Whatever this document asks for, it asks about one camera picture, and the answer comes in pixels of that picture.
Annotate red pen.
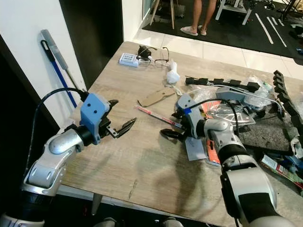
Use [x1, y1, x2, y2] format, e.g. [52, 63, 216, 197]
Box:
[134, 105, 186, 130]

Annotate white paper card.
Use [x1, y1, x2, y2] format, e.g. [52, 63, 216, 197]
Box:
[184, 136, 208, 163]

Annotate brown cardboard piece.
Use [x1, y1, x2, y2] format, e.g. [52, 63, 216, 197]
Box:
[137, 87, 177, 108]

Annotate clear plastic bag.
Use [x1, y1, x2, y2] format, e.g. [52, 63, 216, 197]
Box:
[188, 73, 277, 126]

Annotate orange packet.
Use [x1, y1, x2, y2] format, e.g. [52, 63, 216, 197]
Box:
[205, 137, 223, 167]

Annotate white crumpled tissue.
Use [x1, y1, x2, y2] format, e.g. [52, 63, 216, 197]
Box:
[165, 60, 182, 86]

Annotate light wooden table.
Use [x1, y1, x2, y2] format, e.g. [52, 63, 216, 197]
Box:
[61, 41, 303, 227]

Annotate white power strip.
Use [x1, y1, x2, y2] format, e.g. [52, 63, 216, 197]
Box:
[118, 52, 141, 68]

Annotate blue broom stick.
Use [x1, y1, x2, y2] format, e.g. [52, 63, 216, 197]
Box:
[40, 40, 79, 110]

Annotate grey metal stick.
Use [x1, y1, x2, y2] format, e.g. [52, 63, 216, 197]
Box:
[41, 29, 82, 91]

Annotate dark grey speckled slab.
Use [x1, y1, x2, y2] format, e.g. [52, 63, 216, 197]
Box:
[241, 113, 303, 156]

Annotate person's bare legs with sandals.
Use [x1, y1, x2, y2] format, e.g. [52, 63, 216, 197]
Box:
[179, 0, 219, 37]

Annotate wooden stool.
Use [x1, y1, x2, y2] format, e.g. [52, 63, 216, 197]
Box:
[149, 0, 177, 30]

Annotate black floor mat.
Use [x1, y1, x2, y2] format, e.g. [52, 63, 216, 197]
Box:
[141, 0, 303, 61]

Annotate green and red packet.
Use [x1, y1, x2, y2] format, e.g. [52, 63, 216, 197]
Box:
[259, 154, 303, 191]

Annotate white metal stand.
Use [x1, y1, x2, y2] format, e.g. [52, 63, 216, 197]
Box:
[215, 0, 254, 26]

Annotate white floor tape strip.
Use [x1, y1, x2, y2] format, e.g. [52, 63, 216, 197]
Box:
[266, 16, 289, 48]
[254, 13, 276, 46]

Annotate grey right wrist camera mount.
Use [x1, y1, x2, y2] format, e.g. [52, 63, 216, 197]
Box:
[176, 93, 207, 138]

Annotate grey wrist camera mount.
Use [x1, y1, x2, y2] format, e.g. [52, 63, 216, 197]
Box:
[176, 93, 207, 138]
[79, 92, 112, 145]

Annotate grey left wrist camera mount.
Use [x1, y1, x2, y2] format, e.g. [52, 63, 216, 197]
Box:
[79, 92, 112, 145]

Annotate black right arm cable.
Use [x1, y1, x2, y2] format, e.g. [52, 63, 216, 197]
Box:
[189, 97, 241, 129]

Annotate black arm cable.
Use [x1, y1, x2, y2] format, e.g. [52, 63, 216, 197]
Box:
[189, 97, 241, 129]
[30, 87, 89, 167]

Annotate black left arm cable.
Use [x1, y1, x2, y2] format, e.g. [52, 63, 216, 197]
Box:
[30, 87, 89, 167]

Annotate black cable drag chain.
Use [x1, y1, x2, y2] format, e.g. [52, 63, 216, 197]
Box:
[272, 70, 303, 120]
[184, 75, 262, 94]

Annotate black plug with thin cable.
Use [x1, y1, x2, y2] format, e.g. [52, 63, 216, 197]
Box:
[137, 44, 171, 65]

